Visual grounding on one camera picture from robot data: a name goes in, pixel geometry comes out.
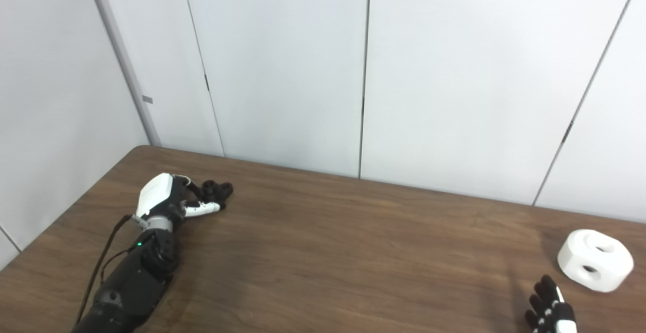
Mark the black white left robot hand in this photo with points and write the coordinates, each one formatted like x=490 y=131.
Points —
x=157 y=194

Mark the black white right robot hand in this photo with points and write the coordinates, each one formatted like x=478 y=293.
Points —
x=552 y=313

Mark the round white piece with holes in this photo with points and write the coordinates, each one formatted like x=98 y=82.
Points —
x=593 y=260

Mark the small grey wall label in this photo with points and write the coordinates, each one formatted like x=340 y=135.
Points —
x=147 y=99

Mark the grey wall corner post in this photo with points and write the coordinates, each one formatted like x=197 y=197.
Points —
x=121 y=55

